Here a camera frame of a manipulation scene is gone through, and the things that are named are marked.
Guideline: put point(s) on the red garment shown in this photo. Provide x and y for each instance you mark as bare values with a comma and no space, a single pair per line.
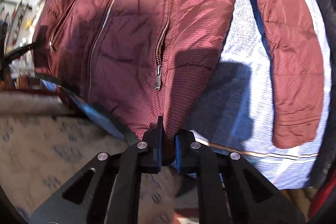
323,194

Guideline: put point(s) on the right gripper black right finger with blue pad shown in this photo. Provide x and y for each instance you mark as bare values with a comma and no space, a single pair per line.
231,189

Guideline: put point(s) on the patterned beige carpet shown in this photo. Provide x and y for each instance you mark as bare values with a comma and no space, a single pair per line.
40,153

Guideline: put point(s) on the maroon padded zip jacket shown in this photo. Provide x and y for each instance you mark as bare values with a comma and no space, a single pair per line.
140,59

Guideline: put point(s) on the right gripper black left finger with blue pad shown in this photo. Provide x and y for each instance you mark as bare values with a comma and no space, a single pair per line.
106,190

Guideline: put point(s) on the light blue patterned bedsheet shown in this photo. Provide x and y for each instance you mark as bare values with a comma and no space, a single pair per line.
236,109

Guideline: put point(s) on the dark navy quilted jacket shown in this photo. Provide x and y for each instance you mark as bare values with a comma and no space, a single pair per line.
328,11

